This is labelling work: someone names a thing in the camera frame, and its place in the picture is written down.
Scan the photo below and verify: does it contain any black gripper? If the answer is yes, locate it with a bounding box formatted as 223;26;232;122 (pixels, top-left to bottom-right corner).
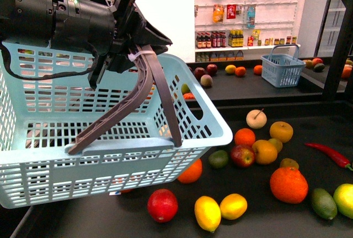
88;0;172;89

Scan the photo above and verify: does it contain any grey basket handle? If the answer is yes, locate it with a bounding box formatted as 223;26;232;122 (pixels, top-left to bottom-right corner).
67;45;182;155

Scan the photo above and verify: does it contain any light teal shopping basket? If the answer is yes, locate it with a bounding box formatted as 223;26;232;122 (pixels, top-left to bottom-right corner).
1;54;233;209

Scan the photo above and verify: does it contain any yellow lemon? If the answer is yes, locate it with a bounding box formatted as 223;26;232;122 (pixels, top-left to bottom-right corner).
220;193;248;220
194;196;221;232

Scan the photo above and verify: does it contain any white zip tie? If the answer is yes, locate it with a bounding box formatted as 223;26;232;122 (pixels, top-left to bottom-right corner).
127;50;155;62

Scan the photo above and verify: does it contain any white round pear far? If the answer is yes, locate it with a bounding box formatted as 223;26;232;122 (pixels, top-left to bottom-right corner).
245;110;268;129

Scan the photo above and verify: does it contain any small orange tangerine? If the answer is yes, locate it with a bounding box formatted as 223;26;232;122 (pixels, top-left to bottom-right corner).
234;128;256;147

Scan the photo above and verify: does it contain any green lime lower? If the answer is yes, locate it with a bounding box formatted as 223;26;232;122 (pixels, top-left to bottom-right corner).
208;150;229;169

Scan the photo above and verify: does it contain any large orange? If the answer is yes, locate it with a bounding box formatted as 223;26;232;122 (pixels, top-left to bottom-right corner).
177;159;203;184

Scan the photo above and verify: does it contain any small blue basket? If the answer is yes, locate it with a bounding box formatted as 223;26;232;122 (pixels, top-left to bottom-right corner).
261;44;306;88

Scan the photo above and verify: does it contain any orange persimmon with green calyx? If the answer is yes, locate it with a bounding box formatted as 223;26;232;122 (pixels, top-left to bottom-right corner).
120;189;134;194

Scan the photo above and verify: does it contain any small white blue label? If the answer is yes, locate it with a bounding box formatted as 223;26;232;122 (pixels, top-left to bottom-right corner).
109;191;122;196

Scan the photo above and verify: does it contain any red yellow apple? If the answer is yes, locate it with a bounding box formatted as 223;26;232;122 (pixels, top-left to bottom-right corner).
230;144;255;168

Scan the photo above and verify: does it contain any red pomegranate fruit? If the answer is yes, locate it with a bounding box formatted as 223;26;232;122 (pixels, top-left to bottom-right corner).
147;188;178;223

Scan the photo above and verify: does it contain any yellow orange round pear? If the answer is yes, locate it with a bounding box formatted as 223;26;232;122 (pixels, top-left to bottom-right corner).
270;121;293;143

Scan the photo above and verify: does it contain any yellow orange persimmon fruit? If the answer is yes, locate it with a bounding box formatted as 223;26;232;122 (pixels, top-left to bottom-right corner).
252;139;278;165

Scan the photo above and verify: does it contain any brown kiwi upper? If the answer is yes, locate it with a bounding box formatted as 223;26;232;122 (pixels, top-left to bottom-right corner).
268;138;283;153

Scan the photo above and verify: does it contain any brown kiwi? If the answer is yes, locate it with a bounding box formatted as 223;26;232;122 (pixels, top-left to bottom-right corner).
280;158;299;169
268;138;283;153

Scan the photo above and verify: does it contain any brown kiwi lower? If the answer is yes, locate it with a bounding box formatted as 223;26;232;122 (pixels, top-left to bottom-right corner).
280;158;299;169

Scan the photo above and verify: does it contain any bumpy orange mandarin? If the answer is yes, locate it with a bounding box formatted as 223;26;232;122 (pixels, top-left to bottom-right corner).
270;167;309;204

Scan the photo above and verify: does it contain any red chili pepper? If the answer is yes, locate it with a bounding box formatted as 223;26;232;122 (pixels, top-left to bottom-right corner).
304;143;352;171

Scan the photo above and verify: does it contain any green avocado right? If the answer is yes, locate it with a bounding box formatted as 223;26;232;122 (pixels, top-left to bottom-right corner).
310;188;338;220

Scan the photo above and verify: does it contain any black shelf post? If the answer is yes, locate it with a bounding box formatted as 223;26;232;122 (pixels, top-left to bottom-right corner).
322;0;352;101

